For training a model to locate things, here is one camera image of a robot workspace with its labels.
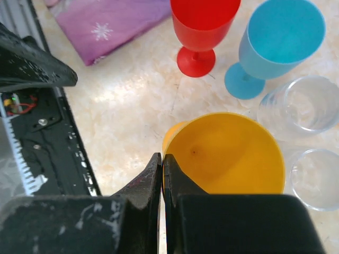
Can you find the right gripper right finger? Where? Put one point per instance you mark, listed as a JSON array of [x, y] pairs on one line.
[[198, 222]]

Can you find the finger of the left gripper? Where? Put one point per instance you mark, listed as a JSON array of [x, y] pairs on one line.
[[24, 65]]

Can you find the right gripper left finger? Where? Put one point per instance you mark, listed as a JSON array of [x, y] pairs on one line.
[[125, 222]]

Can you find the orange wine glass front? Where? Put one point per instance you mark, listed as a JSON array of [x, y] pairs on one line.
[[227, 153]]

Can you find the clear wine glass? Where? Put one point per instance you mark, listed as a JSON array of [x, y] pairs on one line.
[[312, 176], [302, 108]]

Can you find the red plastic wine glass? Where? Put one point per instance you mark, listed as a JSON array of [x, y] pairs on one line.
[[200, 25]]

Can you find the blue plastic wine glass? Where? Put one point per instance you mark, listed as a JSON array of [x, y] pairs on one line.
[[279, 36]]

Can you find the purple printed cloth bag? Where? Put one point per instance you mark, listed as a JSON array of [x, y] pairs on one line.
[[95, 28]]

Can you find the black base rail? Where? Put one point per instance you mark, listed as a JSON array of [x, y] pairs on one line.
[[43, 123]]

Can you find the white toothed cable duct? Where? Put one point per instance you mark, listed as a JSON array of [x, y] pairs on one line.
[[16, 175]]

